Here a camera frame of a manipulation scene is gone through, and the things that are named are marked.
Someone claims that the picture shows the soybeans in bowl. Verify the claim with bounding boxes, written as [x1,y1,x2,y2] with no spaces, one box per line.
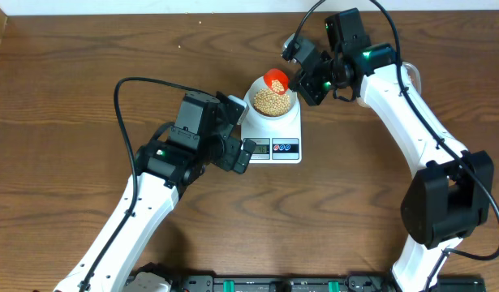
[253,88,290,117]

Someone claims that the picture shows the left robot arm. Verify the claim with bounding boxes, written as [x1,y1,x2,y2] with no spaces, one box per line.
[55,92,255,291]

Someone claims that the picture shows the clear plastic soybean container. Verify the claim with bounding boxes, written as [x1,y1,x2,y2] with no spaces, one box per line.
[402,62,422,95]

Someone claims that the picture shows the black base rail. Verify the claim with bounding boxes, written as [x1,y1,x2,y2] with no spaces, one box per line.
[118,263,488,292]

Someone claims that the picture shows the white digital kitchen scale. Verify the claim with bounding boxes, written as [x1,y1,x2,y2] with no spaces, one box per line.
[241,111,302,164]

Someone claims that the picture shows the red plastic measuring scoop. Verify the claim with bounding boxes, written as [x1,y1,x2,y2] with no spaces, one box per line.
[263,68,289,94]

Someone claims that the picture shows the light grey round bowl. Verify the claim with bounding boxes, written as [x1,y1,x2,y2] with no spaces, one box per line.
[243,76,300,124]

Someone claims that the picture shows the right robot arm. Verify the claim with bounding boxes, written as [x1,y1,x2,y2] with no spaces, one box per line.
[282,9,498,291]

